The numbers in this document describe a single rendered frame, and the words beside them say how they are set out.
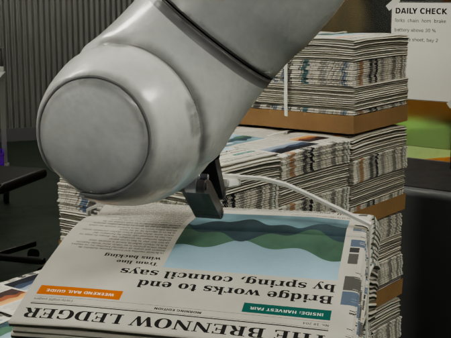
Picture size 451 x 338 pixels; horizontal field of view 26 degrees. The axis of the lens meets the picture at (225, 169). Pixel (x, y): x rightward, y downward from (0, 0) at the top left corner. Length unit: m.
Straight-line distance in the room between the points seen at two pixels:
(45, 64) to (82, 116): 8.68
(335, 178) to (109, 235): 1.36
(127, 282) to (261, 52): 0.32
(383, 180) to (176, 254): 1.62
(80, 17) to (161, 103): 8.73
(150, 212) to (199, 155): 0.40
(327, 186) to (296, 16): 1.65
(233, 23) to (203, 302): 0.31
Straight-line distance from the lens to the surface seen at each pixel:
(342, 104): 2.32
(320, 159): 2.18
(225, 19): 0.59
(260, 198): 2.01
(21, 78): 9.21
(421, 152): 4.93
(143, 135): 0.56
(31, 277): 2.02
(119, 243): 0.92
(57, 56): 9.26
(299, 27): 0.60
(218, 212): 0.89
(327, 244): 0.90
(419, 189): 3.03
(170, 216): 0.99
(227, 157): 1.99
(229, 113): 0.61
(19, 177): 4.79
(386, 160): 2.47
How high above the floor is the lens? 1.41
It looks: 11 degrees down
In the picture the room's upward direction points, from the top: straight up
